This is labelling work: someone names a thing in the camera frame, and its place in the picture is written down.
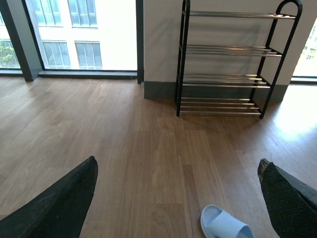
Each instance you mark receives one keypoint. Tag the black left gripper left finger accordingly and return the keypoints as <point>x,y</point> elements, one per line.
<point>59,211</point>

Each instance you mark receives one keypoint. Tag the black window frame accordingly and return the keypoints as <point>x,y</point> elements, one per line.
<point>18,24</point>

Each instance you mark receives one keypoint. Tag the light blue slide sandal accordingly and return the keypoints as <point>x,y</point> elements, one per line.
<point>217,223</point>

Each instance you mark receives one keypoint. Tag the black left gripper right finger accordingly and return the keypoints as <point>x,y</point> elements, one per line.
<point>291,204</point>

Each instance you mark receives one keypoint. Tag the black metal shoe rack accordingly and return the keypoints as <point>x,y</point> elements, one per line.
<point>229,62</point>

